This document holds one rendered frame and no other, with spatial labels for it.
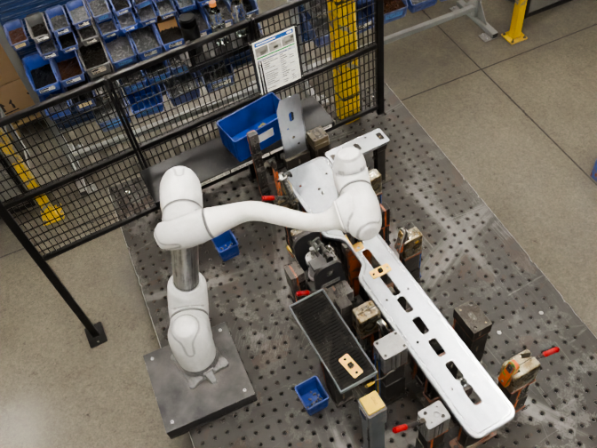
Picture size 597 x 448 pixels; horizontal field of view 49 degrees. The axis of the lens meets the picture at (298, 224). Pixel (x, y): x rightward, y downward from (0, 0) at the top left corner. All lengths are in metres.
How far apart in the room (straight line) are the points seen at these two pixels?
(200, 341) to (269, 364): 0.36
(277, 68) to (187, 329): 1.24
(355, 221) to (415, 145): 1.56
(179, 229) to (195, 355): 0.64
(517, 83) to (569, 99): 0.36
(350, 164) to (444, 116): 2.65
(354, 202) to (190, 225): 0.52
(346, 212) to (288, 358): 1.00
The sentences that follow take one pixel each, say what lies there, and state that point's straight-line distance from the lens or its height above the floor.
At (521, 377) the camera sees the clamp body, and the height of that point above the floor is 1.05.
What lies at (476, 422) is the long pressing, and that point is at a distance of 2.30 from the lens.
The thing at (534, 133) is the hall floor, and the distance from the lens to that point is 4.51.
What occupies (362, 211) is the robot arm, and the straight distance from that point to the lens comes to 1.87.
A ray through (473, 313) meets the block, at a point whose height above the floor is 1.03.
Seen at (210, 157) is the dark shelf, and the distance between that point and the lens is 2.99.
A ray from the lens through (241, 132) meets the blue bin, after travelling 3.07.
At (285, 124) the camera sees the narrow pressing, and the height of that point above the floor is 1.20.
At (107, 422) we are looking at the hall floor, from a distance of 3.62.
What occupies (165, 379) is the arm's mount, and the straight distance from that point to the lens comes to 2.73.
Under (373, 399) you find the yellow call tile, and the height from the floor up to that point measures 1.16.
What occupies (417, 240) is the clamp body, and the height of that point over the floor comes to 1.03.
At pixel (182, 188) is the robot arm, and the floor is 1.58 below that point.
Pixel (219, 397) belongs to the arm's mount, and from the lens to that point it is 2.64.
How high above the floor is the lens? 3.14
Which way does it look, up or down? 52 degrees down
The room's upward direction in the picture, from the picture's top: 10 degrees counter-clockwise
